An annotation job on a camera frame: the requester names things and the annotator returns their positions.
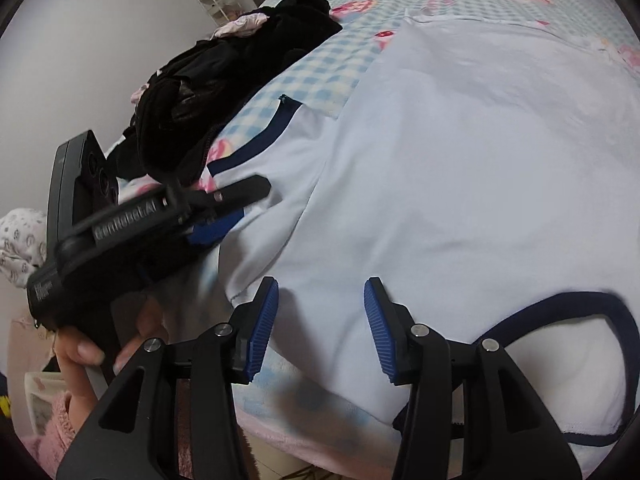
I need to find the person's left hand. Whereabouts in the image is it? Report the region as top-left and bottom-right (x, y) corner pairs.
(55, 295), (168, 403)

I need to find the person's left forearm pink sleeve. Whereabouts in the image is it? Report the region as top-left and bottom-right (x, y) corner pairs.
(22, 392), (101, 480)

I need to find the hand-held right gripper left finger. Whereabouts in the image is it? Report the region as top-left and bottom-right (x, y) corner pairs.
(55, 276), (280, 480)

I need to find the white shelf rack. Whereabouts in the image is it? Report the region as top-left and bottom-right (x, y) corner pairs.
(196, 0), (246, 28)

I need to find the pink patterned cloth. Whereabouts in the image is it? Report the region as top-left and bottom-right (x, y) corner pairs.
(210, 12), (271, 38)

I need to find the white shirt with navy trim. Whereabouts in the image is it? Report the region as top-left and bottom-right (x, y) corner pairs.
(202, 20), (640, 448)

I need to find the white dotted cloth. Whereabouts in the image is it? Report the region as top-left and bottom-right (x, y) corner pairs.
(0, 207), (48, 288)

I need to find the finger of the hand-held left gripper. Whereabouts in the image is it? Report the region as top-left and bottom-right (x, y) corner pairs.
(172, 175), (272, 212)
(187, 208), (247, 249)

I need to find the pile of black clothes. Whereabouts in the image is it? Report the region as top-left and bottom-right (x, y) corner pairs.
(107, 0), (343, 186)

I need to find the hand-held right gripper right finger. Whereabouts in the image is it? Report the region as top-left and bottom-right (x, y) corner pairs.
(363, 276), (583, 480)

